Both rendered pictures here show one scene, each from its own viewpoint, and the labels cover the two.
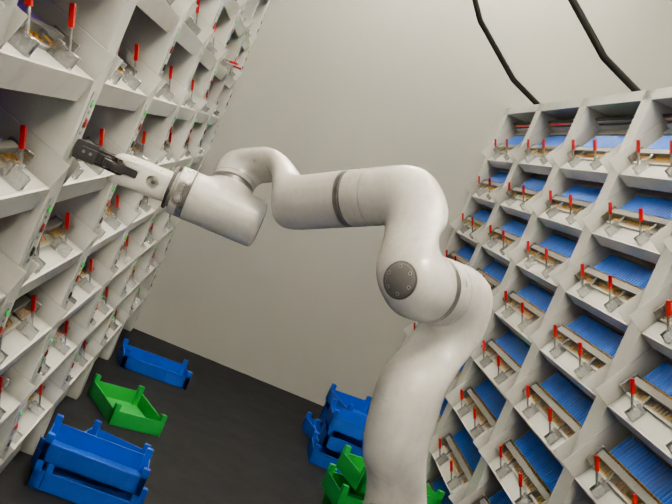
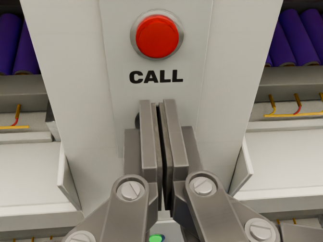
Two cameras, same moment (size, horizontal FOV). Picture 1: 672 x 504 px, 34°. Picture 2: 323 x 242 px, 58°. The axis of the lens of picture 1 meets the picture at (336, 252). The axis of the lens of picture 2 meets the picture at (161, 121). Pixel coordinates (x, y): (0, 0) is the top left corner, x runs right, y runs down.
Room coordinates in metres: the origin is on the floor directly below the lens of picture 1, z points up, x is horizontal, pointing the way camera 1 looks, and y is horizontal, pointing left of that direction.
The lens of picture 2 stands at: (1.83, 0.37, 1.10)
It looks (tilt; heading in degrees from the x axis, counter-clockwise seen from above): 41 degrees down; 89
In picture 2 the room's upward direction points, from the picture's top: 1 degrees clockwise
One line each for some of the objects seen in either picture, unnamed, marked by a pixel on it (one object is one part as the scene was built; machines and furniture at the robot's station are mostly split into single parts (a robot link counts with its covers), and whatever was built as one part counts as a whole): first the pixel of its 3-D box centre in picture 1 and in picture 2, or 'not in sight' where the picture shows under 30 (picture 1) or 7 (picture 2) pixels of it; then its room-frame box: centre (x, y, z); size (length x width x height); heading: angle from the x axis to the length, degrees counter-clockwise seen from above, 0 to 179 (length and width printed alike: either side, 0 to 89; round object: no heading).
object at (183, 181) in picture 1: (180, 191); not in sight; (1.85, 0.28, 1.01); 0.09 x 0.03 x 0.08; 5
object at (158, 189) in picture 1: (146, 176); not in sight; (1.84, 0.34, 1.01); 0.11 x 0.10 x 0.07; 95
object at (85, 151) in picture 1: (92, 155); (118, 183); (1.82, 0.44, 1.01); 0.07 x 0.03 x 0.03; 95
